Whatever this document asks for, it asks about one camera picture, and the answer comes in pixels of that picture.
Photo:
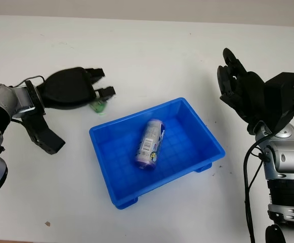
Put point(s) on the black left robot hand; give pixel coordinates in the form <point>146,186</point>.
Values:
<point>65,88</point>

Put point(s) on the purple trash bag roll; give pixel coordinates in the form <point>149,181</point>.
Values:
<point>149,144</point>

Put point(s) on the blue plastic tray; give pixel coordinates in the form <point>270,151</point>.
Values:
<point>187,141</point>

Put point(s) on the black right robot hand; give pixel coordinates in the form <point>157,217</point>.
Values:
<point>250,96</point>

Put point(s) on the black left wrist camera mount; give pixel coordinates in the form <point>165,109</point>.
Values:
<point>43,136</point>

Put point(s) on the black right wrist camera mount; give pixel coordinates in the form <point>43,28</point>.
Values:
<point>284,98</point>

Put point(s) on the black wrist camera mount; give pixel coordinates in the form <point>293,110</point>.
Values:
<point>43,136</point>
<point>284,98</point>

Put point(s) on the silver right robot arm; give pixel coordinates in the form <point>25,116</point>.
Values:
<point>288,157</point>

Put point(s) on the green toothpaste box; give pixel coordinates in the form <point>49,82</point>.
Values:
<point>98,107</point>

